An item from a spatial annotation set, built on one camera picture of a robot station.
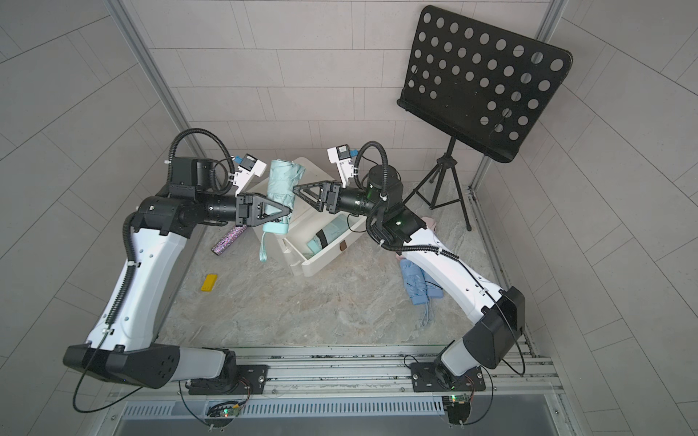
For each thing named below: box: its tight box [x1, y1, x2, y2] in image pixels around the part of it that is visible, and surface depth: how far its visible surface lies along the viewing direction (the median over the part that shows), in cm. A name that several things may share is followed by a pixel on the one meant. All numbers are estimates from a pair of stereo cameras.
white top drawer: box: [283, 212, 369, 278], surface depth 80 cm
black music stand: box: [396, 4, 574, 232], surface depth 67 cm
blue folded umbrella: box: [399, 257, 445, 306], surface depth 88 cm
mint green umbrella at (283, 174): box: [259, 158, 306, 263], surface depth 56 cm
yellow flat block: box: [200, 273, 219, 293], surface depth 90 cm
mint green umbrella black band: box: [307, 213, 350, 255], surface depth 81 cm
